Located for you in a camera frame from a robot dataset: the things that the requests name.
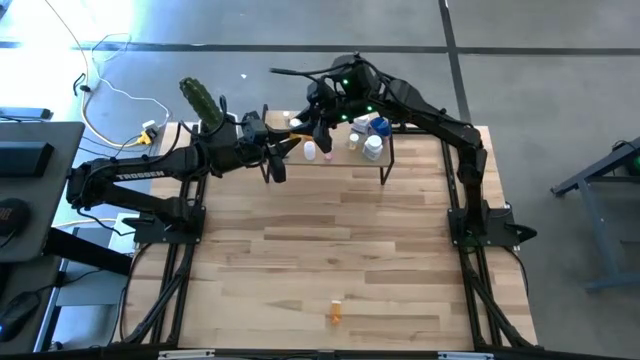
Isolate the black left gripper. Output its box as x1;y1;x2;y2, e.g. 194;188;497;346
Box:
238;112;303;184

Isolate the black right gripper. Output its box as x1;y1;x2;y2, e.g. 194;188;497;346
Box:
301;74;355;155

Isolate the white melatonin bottle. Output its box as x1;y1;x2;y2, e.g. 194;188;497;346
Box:
352;114;374;135

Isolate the large white blue-label bottle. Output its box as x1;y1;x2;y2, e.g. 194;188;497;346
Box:
362;134;385;162

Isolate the blue Tums bottle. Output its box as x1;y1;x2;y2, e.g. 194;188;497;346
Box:
369;116;393;139

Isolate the white hexagonal planter pot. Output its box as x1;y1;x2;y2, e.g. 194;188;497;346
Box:
196;110;240;135

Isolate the tall green cactus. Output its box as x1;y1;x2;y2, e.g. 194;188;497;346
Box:
178;76;226;132

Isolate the black desk crossbar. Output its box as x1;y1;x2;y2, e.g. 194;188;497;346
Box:
42;227;134;276

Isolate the dark grey desk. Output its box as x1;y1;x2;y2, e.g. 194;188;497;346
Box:
0;121;86;264

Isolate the black rectangular box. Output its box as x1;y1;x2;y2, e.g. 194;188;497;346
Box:
0;141;55;179

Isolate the flat black device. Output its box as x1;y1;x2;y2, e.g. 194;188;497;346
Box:
0;106;54;121

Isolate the round black speaker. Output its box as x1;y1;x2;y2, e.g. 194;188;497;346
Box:
0;198;31;237

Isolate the black computer mouse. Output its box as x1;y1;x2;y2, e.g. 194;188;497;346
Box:
0;291;41;344

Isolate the wooden shelf black frame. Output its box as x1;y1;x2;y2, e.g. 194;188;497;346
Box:
256;103;407;186

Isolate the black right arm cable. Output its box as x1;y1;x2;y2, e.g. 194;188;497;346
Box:
268;52;381;81

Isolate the white floor cable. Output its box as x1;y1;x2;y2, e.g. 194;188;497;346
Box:
89;32;172;131

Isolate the black cable clip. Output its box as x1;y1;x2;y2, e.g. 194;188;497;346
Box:
72;72;94;97

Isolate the cream floor cable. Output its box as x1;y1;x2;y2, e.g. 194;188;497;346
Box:
42;0;144;150

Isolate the white bracket strip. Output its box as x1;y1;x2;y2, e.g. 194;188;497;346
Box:
438;351;496;360
158;349;216;360

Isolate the blue-grey table frame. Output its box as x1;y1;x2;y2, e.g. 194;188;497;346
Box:
549;137;640;294

